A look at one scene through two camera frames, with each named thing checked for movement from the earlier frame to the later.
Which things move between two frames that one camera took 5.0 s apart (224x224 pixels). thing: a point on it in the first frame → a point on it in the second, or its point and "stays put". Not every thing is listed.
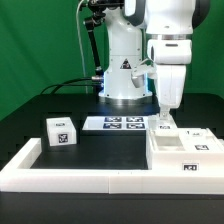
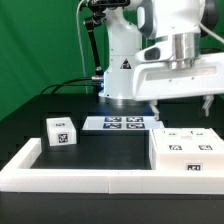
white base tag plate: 96,123 stays put
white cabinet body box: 184,149 stays put
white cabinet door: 162,127 → 170,141
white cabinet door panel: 199,139 stays put
